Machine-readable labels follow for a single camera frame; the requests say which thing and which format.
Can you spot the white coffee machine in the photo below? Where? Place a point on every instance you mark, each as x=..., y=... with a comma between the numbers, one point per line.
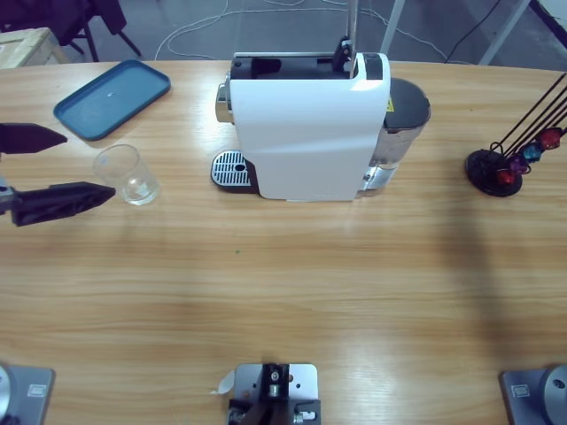
x=310, y=133

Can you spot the blue plastic tray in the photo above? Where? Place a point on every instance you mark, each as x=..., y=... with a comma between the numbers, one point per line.
x=111, y=99

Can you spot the red coffee capsule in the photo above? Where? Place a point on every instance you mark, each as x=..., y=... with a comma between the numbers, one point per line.
x=550, y=139
x=505, y=177

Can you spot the black drip tray metal grille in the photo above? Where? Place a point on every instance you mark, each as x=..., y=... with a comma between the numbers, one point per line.
x=230, y=170

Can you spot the clear drinking glass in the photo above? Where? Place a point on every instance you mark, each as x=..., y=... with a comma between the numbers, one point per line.
x=130, y=177

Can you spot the wooden crate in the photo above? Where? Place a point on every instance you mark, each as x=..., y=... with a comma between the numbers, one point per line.
x=26, y=48

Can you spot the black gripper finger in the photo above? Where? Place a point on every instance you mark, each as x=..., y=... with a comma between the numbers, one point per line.
x=53, y=203
x=26, y=139

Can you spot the black capsule holder with rods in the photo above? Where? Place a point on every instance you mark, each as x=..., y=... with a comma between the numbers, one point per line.
x=480, y=166

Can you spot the white block with dark post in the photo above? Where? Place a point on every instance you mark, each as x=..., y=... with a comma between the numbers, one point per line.
x=301, y=380

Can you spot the black chair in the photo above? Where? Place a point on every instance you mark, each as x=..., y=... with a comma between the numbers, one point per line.
x=106, y=17

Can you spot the purple coffee capsule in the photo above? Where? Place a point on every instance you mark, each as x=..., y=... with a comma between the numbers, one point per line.
x=517, y=166

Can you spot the white metal frame leg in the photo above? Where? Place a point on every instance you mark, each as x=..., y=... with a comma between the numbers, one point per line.
x=392, y=31
x=505, y=33

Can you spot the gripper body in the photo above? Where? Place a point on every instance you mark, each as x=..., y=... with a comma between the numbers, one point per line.
x=5, y=197

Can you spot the silver machine lever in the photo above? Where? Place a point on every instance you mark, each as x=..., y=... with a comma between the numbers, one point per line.
x=353, y=22

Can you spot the blue coffee capsule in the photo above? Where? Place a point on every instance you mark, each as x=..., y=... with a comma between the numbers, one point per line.
x=530, y=153

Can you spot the white paper tag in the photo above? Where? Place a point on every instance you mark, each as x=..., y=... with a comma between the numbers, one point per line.
x=226, y=383

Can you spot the yellow warning sticker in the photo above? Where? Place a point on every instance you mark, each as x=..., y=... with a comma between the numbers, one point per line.
x=390, y=105

